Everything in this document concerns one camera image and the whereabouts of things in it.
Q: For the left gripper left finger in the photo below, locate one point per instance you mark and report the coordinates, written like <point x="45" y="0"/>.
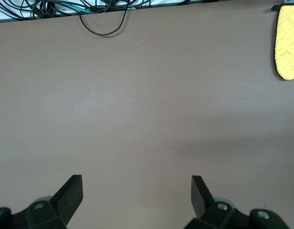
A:
<point x="54" y="210"/>

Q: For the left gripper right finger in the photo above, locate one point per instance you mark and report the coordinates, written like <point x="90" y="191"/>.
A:
<point x="209" y="212"/>

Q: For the brown table cover mat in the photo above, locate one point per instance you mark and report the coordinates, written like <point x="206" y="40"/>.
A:
<point x="137" y="95"/>

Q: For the yellow quilted oven mitt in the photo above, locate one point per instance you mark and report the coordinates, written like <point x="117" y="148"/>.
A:
<point x="289" y="43"/>

